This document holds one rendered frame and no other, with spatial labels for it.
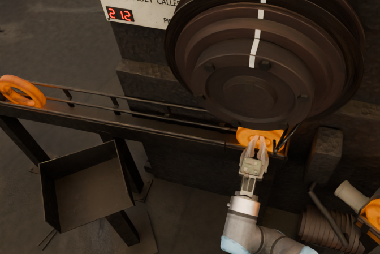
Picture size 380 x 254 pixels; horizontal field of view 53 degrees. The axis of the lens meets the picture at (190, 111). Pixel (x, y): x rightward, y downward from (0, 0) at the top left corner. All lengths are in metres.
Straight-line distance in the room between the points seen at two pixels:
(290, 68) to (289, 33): 0.07
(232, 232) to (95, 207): 0.48
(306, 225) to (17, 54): 2.17
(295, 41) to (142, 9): 0.47
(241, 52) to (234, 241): 0.59
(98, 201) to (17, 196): 0.91
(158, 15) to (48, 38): 1.84
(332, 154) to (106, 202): 0.75
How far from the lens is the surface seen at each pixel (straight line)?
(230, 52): 0.79
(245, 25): 0.80
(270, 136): 1.22
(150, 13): 1.10
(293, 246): 1.17
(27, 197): 2.21
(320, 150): 1.20
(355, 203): 1.28
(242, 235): 1.17
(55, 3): 3.13
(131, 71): 1.29
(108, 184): 1.39
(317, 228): 1.40
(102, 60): 2.58
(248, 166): 1.17
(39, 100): 1.56
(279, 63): 0.78
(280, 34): 0.79
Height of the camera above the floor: 1.83
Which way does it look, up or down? 56 degrees down
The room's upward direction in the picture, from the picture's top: 8 degrees counter-clockwise
